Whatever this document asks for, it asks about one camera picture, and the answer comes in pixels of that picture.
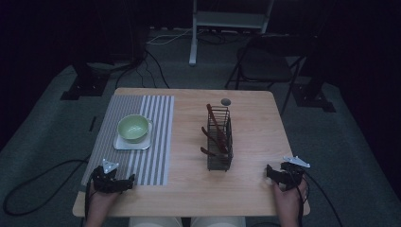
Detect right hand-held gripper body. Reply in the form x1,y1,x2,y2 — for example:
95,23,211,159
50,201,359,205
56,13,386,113
272,155,312,192

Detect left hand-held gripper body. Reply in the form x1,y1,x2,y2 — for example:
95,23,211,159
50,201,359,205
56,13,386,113
90,158,128,194

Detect person's right hand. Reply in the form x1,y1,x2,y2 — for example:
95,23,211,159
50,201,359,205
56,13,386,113
271,177,308,217

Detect white square plate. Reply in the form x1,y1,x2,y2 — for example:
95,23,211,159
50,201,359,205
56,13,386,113
112,118,155,151

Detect grey striped placemat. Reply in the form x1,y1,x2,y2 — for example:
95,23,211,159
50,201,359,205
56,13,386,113
80,94,176,187

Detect green bowl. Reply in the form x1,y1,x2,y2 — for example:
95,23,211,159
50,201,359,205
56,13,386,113
116,113,150,145

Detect dark brown curved utensil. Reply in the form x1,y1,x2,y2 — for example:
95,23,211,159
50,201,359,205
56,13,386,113
200,147,225,158
200,126,229,151

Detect long dark brown utensil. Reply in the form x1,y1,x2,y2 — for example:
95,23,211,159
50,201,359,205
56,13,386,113
205,103,231,155

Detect black floor stand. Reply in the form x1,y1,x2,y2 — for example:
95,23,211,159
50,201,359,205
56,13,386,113
290,27,337,114
60,0,148,102

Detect black folding chair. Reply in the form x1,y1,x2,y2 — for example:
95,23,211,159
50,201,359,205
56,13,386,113
224,33,307,117

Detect white metal stand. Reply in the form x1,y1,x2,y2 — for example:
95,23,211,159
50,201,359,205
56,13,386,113
188,0,276,66

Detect right hand-held gripper cable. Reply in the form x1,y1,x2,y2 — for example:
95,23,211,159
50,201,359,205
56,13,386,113
295,171,344,227

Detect black wire rack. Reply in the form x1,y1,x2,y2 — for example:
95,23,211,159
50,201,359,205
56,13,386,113
205,105,235,172

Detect thick black floor cable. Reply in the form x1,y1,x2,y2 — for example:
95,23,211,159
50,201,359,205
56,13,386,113
2,156,93,218

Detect thin black floor cables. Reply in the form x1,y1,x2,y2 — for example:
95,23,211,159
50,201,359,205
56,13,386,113
114,49,171,90

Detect white floor cable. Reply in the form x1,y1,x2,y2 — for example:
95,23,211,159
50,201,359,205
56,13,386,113
146,27,204,45

